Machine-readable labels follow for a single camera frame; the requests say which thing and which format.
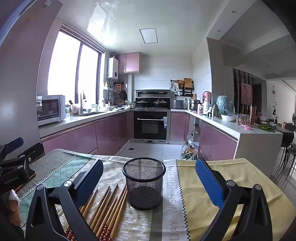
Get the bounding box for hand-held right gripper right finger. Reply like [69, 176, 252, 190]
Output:
[195, 158, 273, 241]

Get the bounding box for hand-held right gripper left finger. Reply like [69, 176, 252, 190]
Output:
[25, 159, 104, 241]

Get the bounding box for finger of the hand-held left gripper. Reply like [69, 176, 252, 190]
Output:
[0, 142, 45, 175]
[0, 137, 24, 160]

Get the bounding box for bundle of wooden chopsticks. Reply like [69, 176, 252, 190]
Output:
[65, 184, 128, 241]

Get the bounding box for black mesh holder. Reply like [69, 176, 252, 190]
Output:
[122, 157, 166, 211]

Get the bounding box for person's left hand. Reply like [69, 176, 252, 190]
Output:
[8, 189, 22, 229]

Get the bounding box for plastic bags of groceries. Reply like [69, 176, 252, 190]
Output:
[181, 140, 199, 160]

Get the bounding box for patchwork patterned tablecloth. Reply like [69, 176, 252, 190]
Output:
[17, 148, 287, 241]

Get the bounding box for pink kitchen base cabinet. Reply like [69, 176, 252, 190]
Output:
[41, 109, 131, 156]
[171, 111, 238, 160]

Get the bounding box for white microwave oven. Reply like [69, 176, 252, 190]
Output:
[36, 95, 66, 126]

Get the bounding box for grey refrigerator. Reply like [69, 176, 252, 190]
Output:
[0, 0, 63, 158]

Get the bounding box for clear plastic cookie container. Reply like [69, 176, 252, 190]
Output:
[236, 113, 251, 126]

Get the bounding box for green leafy vegetables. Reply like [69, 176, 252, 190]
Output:
[257, 124, 275, 133]

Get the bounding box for black built-in oven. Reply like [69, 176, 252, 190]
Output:
[133, 111, 169, 141]

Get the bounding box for copper tumbler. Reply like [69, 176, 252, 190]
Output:
[249, 104, 257, 124]

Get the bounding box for pink thermos kettle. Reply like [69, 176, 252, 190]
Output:
[203, 91, 212, 107]

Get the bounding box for dark dining chair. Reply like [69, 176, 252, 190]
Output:
[276, 123, 296, 176]

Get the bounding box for dark dining table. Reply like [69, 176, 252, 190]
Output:
[273, 126, 295, 139]

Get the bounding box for kitchen window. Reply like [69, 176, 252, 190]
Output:
[47, 27, 102, 105]

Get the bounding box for black integrated stove hood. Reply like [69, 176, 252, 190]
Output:
[134, 90, 171, 109]

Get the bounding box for white water heater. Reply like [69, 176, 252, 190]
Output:
[108, 57, 119, 78]

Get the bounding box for square ceiling light panel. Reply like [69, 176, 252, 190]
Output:
[139, 28, 159, 44]

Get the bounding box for pink wall picture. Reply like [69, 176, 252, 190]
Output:
[240, 82, 252, 105]

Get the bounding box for wall rack with cutting boards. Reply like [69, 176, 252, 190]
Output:
[171, 77, 194, 97]

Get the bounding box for pink wall cabinet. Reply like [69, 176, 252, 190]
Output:
[115, 52, 141, 74]

